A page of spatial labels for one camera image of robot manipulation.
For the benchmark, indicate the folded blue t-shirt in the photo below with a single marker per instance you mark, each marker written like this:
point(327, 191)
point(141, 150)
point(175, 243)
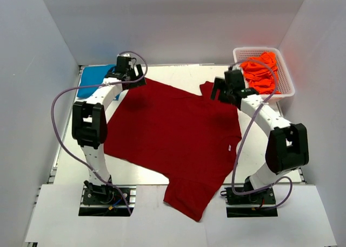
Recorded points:
point(92, 75)

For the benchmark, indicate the orange t-shirt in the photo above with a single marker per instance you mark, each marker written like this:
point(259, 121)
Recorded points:
point(258, 76)

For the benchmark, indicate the white plastic basket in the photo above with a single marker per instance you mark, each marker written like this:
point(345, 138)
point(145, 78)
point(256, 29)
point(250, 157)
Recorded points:
point(285, 85)

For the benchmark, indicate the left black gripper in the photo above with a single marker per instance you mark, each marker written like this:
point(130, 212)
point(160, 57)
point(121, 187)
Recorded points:
point(137, 84)

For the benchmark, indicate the dark red t-shirt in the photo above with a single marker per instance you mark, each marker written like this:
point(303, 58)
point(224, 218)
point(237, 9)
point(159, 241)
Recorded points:
point(188, 138)

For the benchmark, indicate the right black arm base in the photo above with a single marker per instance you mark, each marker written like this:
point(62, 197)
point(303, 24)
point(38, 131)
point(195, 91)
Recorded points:
point(254, 205)

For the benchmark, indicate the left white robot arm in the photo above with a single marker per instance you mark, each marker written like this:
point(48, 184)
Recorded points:
point(89, 122)

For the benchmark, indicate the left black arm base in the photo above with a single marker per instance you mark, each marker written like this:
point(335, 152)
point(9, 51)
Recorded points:
point(108, 203)

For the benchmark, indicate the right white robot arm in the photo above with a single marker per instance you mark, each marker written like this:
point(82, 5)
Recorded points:
point(287, 147)

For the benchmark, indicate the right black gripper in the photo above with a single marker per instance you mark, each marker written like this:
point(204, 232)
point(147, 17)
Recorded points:
point(219, 84)

